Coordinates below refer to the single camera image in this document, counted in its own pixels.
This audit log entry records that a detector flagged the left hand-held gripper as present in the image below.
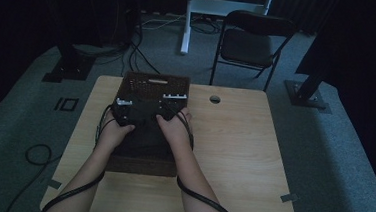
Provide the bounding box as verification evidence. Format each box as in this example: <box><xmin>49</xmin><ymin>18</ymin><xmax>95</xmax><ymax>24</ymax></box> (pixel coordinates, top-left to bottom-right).
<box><xmin>109</xmin><ymin>97</ymin><xmax>141</xmax><ymax>129</ymax></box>

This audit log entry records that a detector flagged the grey tape piece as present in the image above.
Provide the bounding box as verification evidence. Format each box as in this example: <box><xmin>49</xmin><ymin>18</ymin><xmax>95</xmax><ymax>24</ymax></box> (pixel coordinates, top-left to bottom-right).
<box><xmin>278</xmin><ymin>192</ymin><xmax>300</xmax><ymax>205</ymax></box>
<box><xmin>46</xmin><ymin>178</ymin><xmax>64</xmax><ymax>190</ymax></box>

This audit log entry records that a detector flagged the black folding chair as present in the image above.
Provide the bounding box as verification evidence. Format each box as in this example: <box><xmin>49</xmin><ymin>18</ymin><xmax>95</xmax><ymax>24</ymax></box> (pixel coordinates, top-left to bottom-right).
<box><xmin>208</xmin><ymin>8</ymin><xmax>299</xmax><ymax>94</ymax></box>

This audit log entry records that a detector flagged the person's left hand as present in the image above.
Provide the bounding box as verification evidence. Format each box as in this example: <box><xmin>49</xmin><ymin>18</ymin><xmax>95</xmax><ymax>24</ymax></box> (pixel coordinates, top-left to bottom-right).
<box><xmin>96</xmin><ymin>109</ymin><xmax>137</xmax><ymax>154</ymax></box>

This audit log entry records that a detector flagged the person's right hand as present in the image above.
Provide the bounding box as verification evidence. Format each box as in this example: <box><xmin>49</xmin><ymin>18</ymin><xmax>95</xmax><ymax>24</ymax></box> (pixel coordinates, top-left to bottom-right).
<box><xmin>153</xmin><ymin>105</ymin><xmax>196</xmax><ymax>151</ymax></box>

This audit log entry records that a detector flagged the black floor cable loop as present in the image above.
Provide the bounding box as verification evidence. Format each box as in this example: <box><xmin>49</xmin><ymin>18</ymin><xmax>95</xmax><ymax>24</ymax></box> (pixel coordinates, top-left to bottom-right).
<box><xmin>3</xmin><ymin>141</ymin><xmax>65</xmax><ymax>212</ymax></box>

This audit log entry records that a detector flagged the right hand-held gripper cable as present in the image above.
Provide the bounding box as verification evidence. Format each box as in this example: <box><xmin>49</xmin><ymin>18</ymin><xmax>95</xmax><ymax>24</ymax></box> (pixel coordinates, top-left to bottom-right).
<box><xmin>165</xmin><ymin>109</ymin><xmax>251</xmax><ymax>212</ymax></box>

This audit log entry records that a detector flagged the white metal desk frame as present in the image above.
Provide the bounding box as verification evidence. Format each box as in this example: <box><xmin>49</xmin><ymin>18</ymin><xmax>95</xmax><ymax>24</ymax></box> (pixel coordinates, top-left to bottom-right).
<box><xmin>179</xmin><ymin>0</ymin><xmax>276</xmax><ymax>62</ymax></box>

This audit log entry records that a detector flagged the brown woven basket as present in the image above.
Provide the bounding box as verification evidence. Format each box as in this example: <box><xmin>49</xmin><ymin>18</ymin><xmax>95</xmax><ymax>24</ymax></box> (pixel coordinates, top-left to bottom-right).
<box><xmin>105</xmin><ymin>69</ymin><xmax>192</xmax><ymax>179</ymax></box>

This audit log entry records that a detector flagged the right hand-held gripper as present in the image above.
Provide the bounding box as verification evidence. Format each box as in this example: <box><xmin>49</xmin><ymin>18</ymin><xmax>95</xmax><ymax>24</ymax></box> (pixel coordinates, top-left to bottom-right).
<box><xmin>156</xmin><ymin>92</ymin><xmax>190</xmax><ymax>124</ymax></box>

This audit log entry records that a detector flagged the dark cloth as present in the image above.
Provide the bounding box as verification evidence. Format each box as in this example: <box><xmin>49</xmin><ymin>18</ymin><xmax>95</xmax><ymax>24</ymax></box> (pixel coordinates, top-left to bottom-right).
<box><xmin>117</xmin><ymin>94</ymin><xmax>181</xmax><ymax>162</ymax></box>

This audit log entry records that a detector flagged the bundle of floor cables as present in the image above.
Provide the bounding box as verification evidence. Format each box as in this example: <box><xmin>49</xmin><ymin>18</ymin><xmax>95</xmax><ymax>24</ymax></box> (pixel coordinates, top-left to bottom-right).
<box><xmin>92</xmin><ymin>7</ymin><xmax>224</xmax><ymax>84</ymax></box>

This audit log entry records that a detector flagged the black stand with base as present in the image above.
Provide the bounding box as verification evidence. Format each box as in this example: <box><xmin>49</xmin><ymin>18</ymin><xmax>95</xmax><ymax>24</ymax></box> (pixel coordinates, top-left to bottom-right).
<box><xmin>282</xmin><ymin>26</ymin><xmax>338</xmax><ymax>112</ymax></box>
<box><xmin>41</xmin><ymin>39</ymin><xmax>98</xmax><ymax>86</ymax></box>

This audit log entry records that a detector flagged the left hand-held gripper cable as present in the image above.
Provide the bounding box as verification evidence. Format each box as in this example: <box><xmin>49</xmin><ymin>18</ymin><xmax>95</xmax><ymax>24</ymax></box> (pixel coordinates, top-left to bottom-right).
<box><xmin>40</xmin><ymin>99</ymin><xmax>119</xmax><ymax>212</ymax></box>

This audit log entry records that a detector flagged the hand-held gripper cable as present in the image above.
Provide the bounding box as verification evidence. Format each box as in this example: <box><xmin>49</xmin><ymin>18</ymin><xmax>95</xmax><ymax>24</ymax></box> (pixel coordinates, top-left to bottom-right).
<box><xmin>40</xmin><ymin>99</ymin><xmax>119</xmax><ymax>212</ymax></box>
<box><xmin>165</xmin><ymin>109</ymin><xmax>251</xmax><ymax>212</ymax></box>

